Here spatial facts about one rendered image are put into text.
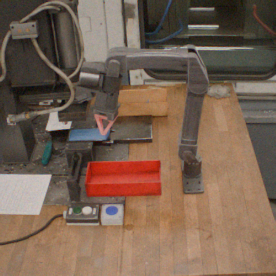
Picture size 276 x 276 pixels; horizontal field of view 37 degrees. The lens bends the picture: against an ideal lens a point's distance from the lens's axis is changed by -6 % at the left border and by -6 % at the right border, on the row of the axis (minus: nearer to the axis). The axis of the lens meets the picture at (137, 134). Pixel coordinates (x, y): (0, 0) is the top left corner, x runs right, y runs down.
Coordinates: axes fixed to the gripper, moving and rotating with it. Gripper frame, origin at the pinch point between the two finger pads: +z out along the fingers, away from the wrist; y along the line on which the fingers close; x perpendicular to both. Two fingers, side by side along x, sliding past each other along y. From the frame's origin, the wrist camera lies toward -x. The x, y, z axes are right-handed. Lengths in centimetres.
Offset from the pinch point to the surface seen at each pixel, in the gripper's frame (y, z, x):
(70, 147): -9.5, 13.6, -13.0
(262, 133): -92, 23, 66
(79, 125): -23.5, 11.0, -14.5
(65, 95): -10.5, -5.0, -17.5
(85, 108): -7.9, -3.1, -8.8
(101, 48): -77, -6, -23
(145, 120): -39.9, 9.5, 8.5
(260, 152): -95, 35, 69
